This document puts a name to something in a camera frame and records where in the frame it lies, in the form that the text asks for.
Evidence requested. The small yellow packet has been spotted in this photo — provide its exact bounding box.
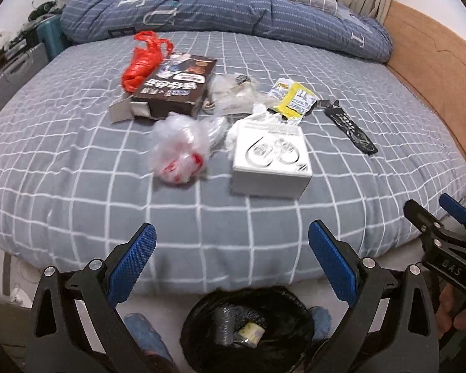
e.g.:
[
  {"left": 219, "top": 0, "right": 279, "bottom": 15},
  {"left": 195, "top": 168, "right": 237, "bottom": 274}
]
[{"left": 235, "top": 322, "right": 265, "bottom": 347}]

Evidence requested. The yellow snack packet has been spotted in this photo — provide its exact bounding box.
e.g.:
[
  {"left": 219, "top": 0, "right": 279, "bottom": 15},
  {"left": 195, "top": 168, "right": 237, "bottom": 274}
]
[{"left": 266, "top": 79, "right": 318, "bottom": 121}]

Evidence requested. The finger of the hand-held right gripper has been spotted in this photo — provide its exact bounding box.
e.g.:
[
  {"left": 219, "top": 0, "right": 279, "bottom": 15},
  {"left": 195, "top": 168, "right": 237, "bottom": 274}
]
[
  {"left": 439, "top": 193, "right": 466, "bottom": 242},
  {"left": 404, "top": 199, "right": 443, "bottom": 242}
]

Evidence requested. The black printed packet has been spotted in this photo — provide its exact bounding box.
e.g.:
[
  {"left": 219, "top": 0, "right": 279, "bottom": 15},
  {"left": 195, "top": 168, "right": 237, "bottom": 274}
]
[{"left": 318, "top": 99, "right": 378, "bottom": 155}]

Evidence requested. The wooden headboard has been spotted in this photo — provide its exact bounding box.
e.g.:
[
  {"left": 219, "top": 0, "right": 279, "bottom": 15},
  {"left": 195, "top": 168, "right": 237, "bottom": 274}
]
[{"left": 384, "top": 0, "right": 466, "bottom": 203}]

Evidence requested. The bin with black liner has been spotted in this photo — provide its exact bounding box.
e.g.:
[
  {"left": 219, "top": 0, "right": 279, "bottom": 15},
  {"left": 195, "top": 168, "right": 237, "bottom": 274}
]
[{"left": 180, "top": 285, "right": 319, "bottom": 373}]

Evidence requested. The brown printed carton box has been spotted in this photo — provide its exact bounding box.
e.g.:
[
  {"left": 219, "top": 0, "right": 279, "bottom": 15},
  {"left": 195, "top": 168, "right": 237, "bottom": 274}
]
[{"left": 109, "top": 53, "right": 218, "bottom": 124}]

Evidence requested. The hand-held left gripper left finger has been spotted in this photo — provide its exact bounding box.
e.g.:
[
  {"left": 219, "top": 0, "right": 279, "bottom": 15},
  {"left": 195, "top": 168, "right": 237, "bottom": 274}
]
[{"left": 25, "top": 222, "right": 179, "bottom": 373}]

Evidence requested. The white box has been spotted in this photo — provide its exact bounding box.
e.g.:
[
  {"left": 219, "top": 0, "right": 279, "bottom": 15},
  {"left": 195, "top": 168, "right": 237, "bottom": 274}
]
[{"left": 230, "top": 118, "right": 313, "bottom": 199}]

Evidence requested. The clear bubble plastic package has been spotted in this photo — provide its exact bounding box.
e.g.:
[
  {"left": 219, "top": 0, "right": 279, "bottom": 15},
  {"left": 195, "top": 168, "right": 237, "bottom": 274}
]
[{"left": 208, "top": 73, "right": 272, "bottom": 117}]

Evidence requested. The clear plastic bag red print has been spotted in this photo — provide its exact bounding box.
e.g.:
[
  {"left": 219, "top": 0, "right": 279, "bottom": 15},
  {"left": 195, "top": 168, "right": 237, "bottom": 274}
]
[{"left": 149, "top": 112, "right": 228, "bottom": 185}]

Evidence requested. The grey suitcase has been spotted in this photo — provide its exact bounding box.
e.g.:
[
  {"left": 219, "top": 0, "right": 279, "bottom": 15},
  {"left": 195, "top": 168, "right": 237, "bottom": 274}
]
[{"left": 0, "top": 43, "right": 49, "bottom": 125}]

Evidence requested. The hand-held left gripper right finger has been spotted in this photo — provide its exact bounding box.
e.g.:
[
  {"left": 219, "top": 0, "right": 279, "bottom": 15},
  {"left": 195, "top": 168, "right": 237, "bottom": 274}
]
[{"left": 305, "top": 219, "right": 439, "bottom": 373}]

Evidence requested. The teal suitcase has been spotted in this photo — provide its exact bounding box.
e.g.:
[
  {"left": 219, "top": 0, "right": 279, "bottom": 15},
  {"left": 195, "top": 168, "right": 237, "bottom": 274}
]
[{"left": 37, "top": 17, "right": 68, "bottom": 61}]

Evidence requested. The grey checkered bed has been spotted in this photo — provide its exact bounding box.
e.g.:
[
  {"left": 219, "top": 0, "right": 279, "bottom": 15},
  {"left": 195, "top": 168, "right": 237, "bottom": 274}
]
[{"left": 0, "top": 29, "right": 466, "bottom": 296}]

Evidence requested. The black bag roll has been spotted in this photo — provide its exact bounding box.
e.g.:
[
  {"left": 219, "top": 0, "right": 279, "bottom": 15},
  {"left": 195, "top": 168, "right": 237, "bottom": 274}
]
[{"left": 213, "top": 306, "right": 234, "bottom": 346}]

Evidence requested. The blue striped quilt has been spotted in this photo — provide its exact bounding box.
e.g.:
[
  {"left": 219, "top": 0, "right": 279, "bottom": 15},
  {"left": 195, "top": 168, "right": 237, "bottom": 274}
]
[{"left": 60, "top": 0, "right": 393, "bottom": 63}]

